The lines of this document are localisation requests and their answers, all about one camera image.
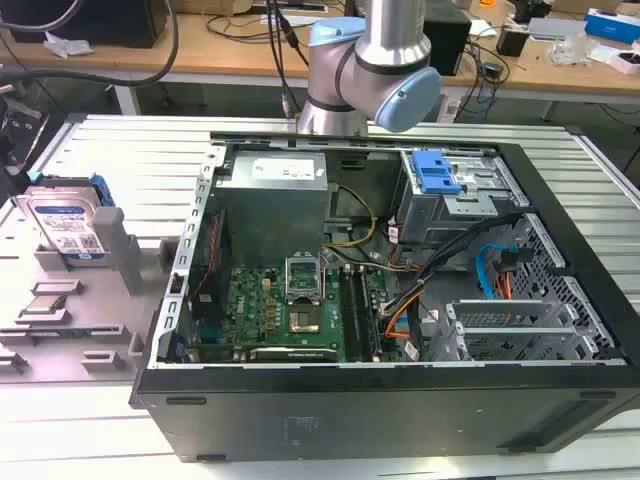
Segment hard disk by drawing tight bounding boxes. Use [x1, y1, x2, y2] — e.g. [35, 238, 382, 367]
[13, 171, 117, 262]

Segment metal disk bay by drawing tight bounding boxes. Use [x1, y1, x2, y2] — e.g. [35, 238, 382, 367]
[394, 148, 531, 247]

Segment crumpled white paper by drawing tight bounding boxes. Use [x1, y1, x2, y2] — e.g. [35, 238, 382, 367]
[43, 29, 95, 59]

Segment large black box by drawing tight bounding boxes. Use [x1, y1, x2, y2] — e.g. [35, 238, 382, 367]
[0, 0, 169, 50]

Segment grey parts rack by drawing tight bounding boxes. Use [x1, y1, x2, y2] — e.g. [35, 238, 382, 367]
[0, 207, 182, 386]

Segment wooden desk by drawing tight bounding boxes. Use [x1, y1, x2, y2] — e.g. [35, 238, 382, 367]
[0, 9, 640, 107]

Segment grey power supply unit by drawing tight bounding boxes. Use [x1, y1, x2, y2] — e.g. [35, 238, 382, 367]
[212, 149, 332, 251]

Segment green motherboard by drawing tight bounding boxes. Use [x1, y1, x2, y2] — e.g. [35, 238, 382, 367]
[192, 263, 397, 364]

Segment metal socket cover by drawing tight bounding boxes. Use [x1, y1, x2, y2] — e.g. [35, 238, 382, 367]
[283, 254, 326, 305]

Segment CPU socket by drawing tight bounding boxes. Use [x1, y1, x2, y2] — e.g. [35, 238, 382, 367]
[285, 305, 324, 335]

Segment black graphics card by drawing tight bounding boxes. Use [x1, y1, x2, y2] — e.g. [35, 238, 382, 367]
[248, 346, 342, 363]

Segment blue plastic bay latch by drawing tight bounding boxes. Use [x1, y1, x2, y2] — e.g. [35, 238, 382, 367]
[410, 150, 464, 196]

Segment black open PC case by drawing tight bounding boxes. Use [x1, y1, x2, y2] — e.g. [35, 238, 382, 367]
[128, 130, 640, 464]

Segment black desktop tower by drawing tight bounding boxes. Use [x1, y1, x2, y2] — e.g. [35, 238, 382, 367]
[422, 7, 474, 77]

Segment small black box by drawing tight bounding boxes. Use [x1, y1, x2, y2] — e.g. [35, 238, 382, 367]
[495, 27, 529, 58]

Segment flat grey box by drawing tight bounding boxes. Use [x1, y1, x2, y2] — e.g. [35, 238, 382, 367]
[527, 17, 589, 42]

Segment clear plastic bags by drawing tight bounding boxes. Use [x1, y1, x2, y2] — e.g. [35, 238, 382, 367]
[549, 33, 602, 65]

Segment blue cardboard box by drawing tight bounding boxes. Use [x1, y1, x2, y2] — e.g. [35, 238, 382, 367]
[584, 7, 640, 39]

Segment white open box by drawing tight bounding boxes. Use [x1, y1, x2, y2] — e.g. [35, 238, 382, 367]
[608, 47, 640, 77]

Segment thick grey robot cable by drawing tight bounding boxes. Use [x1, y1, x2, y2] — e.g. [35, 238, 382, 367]
[0, 0, 180, 94]

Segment yellow and black wire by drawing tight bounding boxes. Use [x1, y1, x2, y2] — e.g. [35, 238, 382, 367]
[322, 183, 379, 249]

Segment black cable bundle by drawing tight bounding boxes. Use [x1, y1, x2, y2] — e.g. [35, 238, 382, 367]
[382, 213, 524, 321]

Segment blue data wire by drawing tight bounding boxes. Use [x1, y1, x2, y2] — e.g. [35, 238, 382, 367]
[474, 243, 524, 301]

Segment orange wires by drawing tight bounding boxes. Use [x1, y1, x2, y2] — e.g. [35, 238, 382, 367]
[492, 267, 514, 301]

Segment silver expansion bracket frame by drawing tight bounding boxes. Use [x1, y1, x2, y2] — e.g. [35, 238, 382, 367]
[444, 298, 581, 362]

